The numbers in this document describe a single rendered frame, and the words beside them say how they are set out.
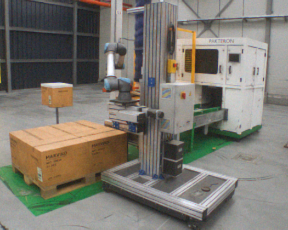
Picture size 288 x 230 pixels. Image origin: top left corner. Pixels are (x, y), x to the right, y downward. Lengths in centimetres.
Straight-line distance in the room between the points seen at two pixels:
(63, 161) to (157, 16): 180
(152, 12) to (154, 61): 49
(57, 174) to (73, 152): 30
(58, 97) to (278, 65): 890
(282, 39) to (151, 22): 924
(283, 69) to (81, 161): 964
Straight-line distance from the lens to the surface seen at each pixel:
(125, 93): 273
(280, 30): 1166
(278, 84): 1156
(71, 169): 306
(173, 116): 254
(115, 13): 478
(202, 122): 459
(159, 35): 266
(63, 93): 498
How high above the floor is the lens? 143
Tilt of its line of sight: 12 degrees down
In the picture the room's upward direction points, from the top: 1 degrees clockwise
